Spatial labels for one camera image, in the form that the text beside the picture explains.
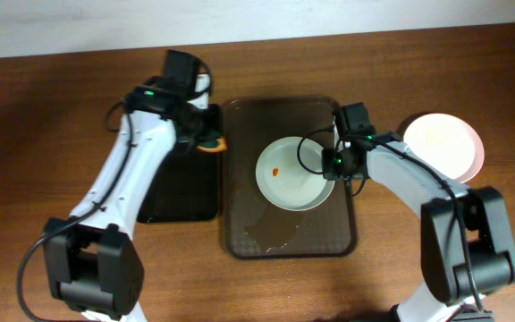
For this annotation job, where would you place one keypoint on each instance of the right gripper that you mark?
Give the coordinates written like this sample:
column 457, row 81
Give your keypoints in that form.
column 330, row 165

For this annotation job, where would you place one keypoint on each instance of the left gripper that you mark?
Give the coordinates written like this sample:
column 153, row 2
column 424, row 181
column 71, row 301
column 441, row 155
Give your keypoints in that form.
column 210, row 135

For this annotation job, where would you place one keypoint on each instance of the green and orange sponge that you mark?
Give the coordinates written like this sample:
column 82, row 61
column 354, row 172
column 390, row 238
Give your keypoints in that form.
column 216, row 145

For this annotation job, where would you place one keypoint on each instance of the pale green plate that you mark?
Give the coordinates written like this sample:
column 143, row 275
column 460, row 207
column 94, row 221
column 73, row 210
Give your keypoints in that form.
column 283, row 180

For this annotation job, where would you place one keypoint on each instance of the pale pink plate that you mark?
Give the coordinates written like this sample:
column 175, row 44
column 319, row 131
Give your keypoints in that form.
column 448, row 144

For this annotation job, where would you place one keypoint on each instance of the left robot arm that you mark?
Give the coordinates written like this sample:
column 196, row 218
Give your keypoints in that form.
column 91, row 263

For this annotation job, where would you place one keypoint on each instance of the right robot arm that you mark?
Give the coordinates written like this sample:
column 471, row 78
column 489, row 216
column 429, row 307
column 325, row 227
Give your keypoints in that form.
column 467, row 245

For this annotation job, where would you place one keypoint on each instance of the black plastic tray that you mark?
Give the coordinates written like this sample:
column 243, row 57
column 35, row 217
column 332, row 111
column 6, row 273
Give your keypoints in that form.
column 185, row 187

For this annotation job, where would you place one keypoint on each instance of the brown plastic serving tray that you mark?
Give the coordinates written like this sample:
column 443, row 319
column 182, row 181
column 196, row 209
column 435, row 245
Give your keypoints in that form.
column 254, row 228

